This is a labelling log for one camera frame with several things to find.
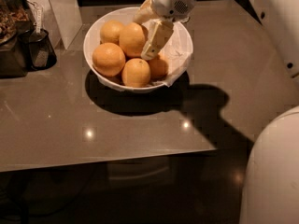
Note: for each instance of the dark tray with snacks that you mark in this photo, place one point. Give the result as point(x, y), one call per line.
point(14, 21)

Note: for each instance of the white plastic bowl liner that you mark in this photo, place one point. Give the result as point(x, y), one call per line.
point(179, 50)

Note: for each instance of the right front orange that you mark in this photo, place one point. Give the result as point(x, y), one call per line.
point(158, 67)

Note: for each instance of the black mesh cup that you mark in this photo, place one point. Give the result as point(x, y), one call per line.
point(41, 51)

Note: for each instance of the top centre orange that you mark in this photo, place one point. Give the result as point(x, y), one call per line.
point(132, 39)

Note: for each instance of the orange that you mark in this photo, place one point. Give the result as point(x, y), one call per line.
point(132, 39)
point(136, 73)
point(110, 32)
point(108, 59)
point(158, 67)

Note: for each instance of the white tag in cup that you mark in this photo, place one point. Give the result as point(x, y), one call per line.
point(38, 15)

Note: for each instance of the white box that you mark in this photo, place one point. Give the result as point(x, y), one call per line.
point(61, 19)

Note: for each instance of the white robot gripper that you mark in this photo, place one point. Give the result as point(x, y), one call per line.
point(169, 1)

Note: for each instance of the back left orange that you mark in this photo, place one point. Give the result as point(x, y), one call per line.
point(110, 32)

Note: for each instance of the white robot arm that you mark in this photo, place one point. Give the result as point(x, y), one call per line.
point(270, 193)

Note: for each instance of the left front orange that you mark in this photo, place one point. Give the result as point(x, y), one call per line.
point(108, 59)

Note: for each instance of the front centre orange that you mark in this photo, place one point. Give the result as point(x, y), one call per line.
point(136, 73)

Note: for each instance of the white bowl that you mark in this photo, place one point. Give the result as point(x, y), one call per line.
point(180, 47)

